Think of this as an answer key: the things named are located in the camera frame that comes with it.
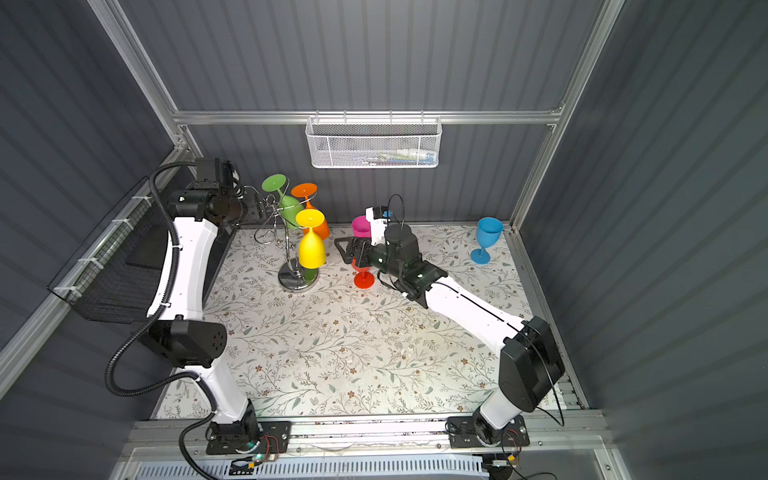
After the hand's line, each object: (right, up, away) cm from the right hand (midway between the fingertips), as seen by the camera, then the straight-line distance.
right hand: (346, 243), depth 74 cm
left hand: (-26, +9, +4) cm, 28 cm away
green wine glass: (-19, +12, +14) cm, 27 cm away
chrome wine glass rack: (-24, -10, +30) cm, 40 cm away
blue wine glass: (+44, +5, +25) cm, 51 cm away
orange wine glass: (-13, +16, +11) cm, 23 cm away
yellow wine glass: (-11, -1, +9) cm, 15 cm away
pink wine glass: (+1, +7, +28) cm, 29 cm away
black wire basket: (-53, -8, -7) cm, 54 cm away
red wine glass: (+1, -12, +30) cm, 32 cm away
